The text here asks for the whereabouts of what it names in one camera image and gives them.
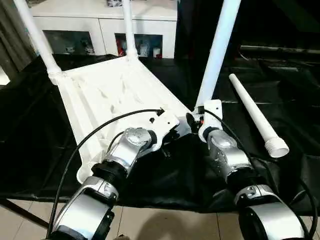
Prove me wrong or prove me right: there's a black work mat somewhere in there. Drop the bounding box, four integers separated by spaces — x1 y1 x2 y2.
0 52 320 217

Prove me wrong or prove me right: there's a white plastic table leg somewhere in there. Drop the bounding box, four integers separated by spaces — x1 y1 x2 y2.
193 0 243 115
121 0 140 64
228 72 291 159
13 0 64 79

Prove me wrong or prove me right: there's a black frame strut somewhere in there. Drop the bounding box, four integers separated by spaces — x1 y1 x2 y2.
0 198 51 229

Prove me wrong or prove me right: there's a white plastic table top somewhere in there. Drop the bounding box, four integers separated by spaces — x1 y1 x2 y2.
48 55 194 185

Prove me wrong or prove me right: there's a red white bottle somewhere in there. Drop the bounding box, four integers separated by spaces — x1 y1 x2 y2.
117 38 126 57

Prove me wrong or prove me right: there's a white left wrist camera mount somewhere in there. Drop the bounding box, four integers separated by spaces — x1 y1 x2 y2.
146 110 181 153

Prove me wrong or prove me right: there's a grey curtain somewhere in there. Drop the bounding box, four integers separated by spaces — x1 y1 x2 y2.
0 0 44 81

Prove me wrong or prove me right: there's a white glass door cabinet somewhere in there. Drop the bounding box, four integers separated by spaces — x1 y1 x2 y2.
29 0 179 60

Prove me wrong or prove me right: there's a black left wrist camera cable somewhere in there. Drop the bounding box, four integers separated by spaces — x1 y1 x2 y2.
46 107 166 236

